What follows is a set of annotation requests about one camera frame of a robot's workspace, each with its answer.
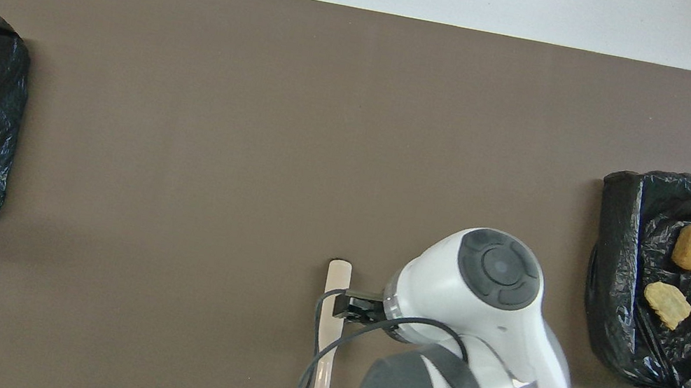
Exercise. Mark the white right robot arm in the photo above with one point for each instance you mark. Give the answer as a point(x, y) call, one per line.
point(480, 317)

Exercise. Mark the beige hand brush black bristles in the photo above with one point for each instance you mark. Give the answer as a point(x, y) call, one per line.
point(324, 361)

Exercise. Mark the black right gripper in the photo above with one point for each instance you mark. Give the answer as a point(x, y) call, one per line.
point(387, 315)

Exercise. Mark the orange ridged croissant piece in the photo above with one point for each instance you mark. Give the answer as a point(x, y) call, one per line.
point(667, 304)

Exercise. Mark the brown paper table mat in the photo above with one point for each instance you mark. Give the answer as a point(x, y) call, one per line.
point(187, 123)

